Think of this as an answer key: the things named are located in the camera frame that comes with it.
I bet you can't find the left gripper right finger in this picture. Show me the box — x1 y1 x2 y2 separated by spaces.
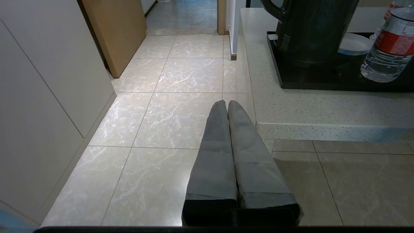
227 100 301 226

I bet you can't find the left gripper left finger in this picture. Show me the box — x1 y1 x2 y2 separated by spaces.
182 100 239 227

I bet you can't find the black kettle tray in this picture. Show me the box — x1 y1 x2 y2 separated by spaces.
267 31 414 92

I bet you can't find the black electric kettle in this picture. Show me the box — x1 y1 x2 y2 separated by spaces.
260 0 359 68

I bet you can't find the white round lid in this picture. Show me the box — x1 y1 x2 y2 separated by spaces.
337 32 374 56

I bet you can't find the brown wooden door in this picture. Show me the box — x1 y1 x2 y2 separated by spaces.
78 0 147 78

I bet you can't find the beige cabinet door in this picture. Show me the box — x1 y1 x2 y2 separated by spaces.
0 0 116 139
0 21 85 220

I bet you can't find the clear water bottle red label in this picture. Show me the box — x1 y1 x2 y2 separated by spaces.
361 6 414 83
370 0 414 41

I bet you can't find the brown wooden door frame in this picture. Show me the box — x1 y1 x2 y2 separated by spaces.
217 0 227 35

